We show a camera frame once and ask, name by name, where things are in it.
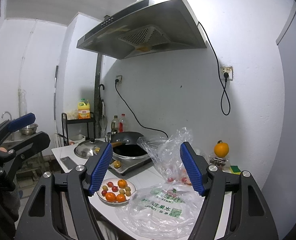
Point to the steel bowl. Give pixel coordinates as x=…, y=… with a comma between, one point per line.
x=29, y=130

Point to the orange on glass jar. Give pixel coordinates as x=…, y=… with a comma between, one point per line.
x=221, y=149

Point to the clear plastic bag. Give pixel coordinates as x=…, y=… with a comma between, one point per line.
x=165, y=154

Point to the black metal rack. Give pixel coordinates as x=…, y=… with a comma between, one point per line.
x=71, y=128

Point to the black wok wooden handle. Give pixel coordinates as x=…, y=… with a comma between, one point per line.
x=125, y=139

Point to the steel wok lid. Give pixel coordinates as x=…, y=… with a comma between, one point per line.
x=88, y=148

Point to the wall socket right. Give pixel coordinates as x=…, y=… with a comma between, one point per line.
x=226, y=73

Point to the oil bottle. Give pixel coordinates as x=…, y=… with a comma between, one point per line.
x=115, y=125

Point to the silver induction cooker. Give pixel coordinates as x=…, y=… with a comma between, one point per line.
x=128, y=164

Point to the large orange mandarin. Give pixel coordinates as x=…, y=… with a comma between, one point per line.
x=110, y=197

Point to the red cap sauce bottle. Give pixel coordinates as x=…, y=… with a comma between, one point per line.
x=122, y=124

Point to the steel faucet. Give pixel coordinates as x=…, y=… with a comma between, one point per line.
x=8, y=114

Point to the steel sink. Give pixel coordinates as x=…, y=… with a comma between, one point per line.
x=16, y=138

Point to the steel range hood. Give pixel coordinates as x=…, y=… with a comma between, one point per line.
x=146, y=27

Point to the yellow green sponge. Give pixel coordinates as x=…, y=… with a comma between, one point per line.
x=235, y=169

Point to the printed white plastic bag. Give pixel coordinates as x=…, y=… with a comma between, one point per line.
x=162, y=211

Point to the white ceramic plate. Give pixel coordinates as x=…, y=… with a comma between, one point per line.
x=114, y=181

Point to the grey smartphone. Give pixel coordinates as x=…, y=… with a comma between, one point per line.
x=68, y=163

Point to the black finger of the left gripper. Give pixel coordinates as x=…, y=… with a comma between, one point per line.
x=30, y=147

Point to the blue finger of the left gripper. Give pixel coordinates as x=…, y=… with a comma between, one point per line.
x=8, y=127

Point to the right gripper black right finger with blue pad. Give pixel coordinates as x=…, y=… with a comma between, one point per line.
x=209, y=184

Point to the red cherry tomato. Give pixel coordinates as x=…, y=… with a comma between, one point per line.
x=104, y=192
x=110, y=184
x=114, y=188

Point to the yellow detergent bottle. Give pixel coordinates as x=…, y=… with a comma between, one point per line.
x=84, y=109

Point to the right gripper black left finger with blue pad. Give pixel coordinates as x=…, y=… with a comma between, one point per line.
x=82, y=183

